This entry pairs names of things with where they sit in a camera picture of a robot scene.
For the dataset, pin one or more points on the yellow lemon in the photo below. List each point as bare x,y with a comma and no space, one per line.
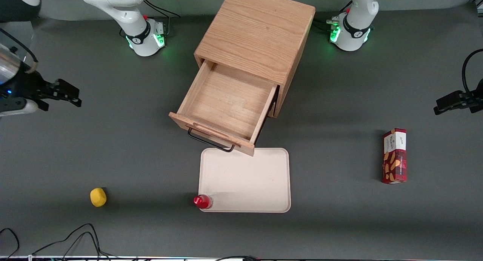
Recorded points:
98,197

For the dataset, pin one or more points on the cream plastic tray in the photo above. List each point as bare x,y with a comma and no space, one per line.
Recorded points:
245,180

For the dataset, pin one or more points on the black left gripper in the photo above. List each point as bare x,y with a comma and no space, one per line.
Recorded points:
469,100

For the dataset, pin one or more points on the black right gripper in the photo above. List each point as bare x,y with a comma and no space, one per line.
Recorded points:
27,84

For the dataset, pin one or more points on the red capped bottle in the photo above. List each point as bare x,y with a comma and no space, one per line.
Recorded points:
202,201

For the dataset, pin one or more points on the wooden drawer cabinet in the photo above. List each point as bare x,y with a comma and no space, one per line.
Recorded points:
256,31

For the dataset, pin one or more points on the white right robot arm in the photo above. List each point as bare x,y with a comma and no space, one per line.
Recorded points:
128,12

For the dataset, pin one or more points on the red snack box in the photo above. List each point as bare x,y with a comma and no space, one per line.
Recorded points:
395,157

